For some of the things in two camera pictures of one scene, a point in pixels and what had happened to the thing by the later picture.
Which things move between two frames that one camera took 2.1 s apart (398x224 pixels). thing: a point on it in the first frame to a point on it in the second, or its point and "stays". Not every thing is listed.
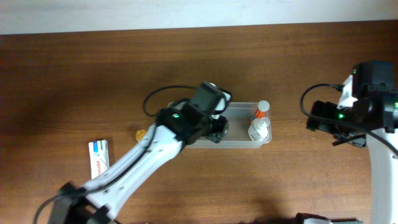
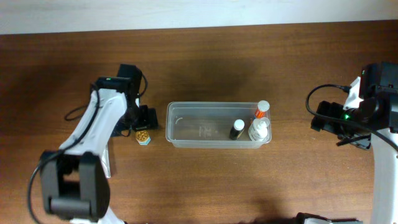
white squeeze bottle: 259,130 stays
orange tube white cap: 263,106 stays
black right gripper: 319,116 stays
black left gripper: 218,129 to 146,118
